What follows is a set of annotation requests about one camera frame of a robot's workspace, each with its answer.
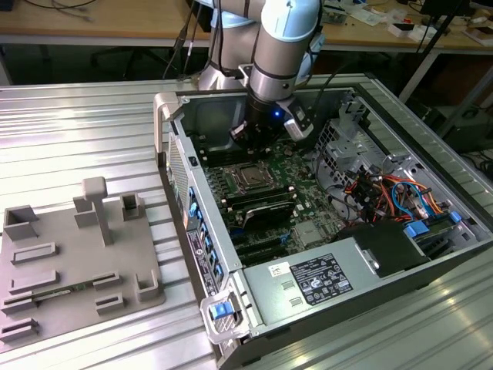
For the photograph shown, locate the metal socket cover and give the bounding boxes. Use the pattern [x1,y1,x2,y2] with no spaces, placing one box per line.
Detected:
[229,163,271,193]

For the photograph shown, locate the CPU with silver top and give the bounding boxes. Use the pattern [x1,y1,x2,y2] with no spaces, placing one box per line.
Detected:
[237,168,263,188]

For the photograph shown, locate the green RAM stick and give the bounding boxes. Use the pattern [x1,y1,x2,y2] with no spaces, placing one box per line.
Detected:
[32,280,96,300]
[226,187,296,212]

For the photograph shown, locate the metal drive cage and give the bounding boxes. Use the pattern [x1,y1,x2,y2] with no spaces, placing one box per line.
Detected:
[314,90,390,205]

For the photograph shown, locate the black expansion card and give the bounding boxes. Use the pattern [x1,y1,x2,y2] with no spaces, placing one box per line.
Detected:
[242,200,297,234]

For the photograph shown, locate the green motherboard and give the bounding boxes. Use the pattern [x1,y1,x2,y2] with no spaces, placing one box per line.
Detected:
[192,130,363,267]

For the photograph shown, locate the silver chipset heatsink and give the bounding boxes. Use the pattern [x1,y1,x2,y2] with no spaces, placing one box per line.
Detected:
[295,222,329,248]

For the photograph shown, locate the grey open PC case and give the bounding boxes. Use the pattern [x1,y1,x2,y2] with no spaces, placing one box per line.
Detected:
[153,86,493,370]

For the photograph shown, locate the small white box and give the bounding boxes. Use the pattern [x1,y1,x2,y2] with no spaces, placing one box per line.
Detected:
[388,22,417,39]

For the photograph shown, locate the grey power supply unit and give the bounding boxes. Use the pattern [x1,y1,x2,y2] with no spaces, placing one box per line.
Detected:
[241,235,386,328]

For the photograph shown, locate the black plastic air shroud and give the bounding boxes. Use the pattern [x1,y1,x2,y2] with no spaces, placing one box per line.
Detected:
[333,221,431,279]

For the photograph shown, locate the blue drive carrier latch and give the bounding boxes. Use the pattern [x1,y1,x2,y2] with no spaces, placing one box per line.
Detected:
[404,221,431,243]

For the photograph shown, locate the blue case release latch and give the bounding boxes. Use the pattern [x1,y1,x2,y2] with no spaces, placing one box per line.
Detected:
[210,303,233,320]

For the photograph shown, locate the wooden desk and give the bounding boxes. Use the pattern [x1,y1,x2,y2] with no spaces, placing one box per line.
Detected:
[0,0,493,53]

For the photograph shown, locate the grey parts rack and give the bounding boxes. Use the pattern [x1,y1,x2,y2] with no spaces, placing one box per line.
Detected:
[0,176,167,345]

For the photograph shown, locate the flat cardboard box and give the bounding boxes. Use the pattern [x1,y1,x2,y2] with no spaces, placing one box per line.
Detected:
[464,25,493,46]

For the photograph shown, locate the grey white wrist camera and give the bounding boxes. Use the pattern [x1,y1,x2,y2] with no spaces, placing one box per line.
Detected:
[282,100,316,142]

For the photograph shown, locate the black camera cable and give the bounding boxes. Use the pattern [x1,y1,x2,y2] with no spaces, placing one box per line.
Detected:
[304,72,350,152]

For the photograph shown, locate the blue flat cable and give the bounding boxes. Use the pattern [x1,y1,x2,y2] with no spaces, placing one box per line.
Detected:
[391,179,431,223]

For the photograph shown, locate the orange wire bundle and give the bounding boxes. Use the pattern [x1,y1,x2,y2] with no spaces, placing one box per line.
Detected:
[344,173,452,225]

